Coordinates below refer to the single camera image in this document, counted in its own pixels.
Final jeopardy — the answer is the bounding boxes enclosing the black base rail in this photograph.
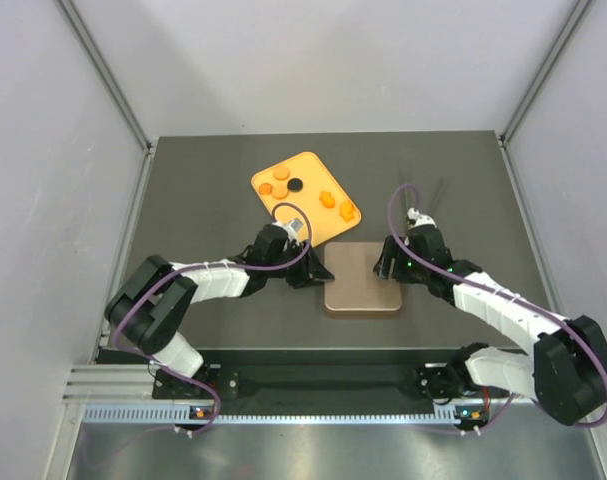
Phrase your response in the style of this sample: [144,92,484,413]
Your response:
[152,349,468,416]

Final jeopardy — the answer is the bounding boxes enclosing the gold tin lid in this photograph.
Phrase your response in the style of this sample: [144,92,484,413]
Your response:
[324,242,402,310]

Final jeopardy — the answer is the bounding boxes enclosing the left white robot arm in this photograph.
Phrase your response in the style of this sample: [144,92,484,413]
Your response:
[104,219,334,397]

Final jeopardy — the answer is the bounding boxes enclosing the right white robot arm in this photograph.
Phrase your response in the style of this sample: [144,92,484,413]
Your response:
[373,223,607,428]

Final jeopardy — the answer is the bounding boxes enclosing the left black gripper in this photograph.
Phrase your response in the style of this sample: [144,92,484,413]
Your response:
[266,240,333,289]

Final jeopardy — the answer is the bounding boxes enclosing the brown flower cookie left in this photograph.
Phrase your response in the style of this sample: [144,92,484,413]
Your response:
[258,183,273,196]

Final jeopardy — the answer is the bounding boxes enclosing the orange plastic tray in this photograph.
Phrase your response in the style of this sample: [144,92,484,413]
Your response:
[251,152,362,247]

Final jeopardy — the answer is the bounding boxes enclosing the orange cookie centre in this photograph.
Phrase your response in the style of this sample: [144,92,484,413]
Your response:
[271,184,289,200]

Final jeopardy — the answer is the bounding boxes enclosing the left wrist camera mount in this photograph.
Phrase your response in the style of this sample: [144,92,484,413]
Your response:
[273,218,304,242]

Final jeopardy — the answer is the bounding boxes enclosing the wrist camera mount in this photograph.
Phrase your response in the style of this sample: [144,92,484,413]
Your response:
[273,218,304,242]
[406,208,436,230]

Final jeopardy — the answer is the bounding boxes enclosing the gold cookie tin box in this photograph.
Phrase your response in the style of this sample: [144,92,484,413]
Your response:
[324,308,402,320]

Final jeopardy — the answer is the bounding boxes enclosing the orange star cookie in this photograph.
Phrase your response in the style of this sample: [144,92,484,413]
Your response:
[319,191,336,209]

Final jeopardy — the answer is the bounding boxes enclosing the purple cable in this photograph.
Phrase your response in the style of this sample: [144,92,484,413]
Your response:
[111,202,313,436]
[386,183,607,436]

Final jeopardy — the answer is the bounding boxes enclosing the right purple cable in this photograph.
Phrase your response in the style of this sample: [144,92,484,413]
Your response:
[386,183,607,436]

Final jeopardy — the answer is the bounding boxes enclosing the metal tongs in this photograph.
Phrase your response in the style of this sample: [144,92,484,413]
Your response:
[401,176,447,216]

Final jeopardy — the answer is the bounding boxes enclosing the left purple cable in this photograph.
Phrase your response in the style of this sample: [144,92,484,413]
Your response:
[111,202,313,436]

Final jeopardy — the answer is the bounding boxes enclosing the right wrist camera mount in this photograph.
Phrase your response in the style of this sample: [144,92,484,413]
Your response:
[406,208,436,230]

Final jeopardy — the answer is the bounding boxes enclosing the orange round cookie top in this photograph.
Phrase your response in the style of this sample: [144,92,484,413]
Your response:
[272,167,290,180]

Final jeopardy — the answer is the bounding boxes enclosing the orange fish cookie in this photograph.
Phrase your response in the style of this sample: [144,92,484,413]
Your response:
[339,201,355,222]

